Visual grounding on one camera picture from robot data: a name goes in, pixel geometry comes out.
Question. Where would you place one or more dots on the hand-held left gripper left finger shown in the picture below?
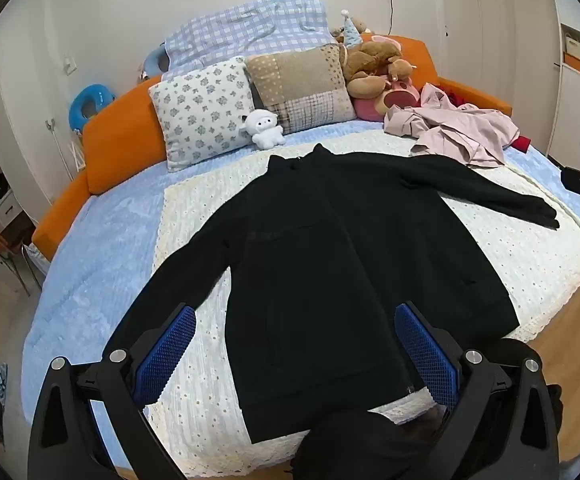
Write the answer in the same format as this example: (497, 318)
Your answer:
(167, 355)

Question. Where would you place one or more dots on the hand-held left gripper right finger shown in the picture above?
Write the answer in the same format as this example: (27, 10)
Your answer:
(427, 355)

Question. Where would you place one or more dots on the black jacket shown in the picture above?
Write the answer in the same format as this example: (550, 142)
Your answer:
(320, 260)

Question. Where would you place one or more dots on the red cloth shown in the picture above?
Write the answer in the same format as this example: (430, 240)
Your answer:
(521, 144)

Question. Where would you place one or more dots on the white daisy blanket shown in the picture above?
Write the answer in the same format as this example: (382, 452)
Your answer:
(494, 240)

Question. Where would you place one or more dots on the person's black pants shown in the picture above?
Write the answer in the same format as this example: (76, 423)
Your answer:
(349, 440)

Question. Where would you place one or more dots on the light blue quilted bed cover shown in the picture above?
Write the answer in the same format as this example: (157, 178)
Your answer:
(95, 260)

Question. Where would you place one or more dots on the pink garment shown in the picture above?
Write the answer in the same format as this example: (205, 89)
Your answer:
(449, 130)

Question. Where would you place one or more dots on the pink plush bear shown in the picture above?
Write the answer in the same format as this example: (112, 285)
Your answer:
(394, 95)

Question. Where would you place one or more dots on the white drawer cabinet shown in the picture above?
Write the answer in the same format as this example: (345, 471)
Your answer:
(5, 210)

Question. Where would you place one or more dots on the white metal stand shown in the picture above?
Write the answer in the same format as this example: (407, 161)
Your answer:
(72, 152)

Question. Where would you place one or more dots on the orange bed headboard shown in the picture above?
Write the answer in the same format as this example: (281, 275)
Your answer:
(115, 135)

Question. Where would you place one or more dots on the brown teddy bear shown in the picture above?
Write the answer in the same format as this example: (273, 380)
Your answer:
(369, 60)

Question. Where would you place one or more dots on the white plush toy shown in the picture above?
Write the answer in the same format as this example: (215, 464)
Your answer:
(262, 127)

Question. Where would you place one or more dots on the white floral pillow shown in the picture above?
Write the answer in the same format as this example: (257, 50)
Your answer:
(200, 110)

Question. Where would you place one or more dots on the plush toy with party hat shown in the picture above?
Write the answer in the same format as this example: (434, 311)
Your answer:
(352, 32)

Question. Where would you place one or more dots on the beige patchwork pillow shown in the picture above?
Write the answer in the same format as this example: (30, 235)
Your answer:
(300, 85)

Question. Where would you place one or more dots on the blue checkered pillow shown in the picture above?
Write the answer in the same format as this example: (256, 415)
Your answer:
(250, 20)

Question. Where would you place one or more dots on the white light switch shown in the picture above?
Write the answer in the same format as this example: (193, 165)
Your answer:
(71, 66)

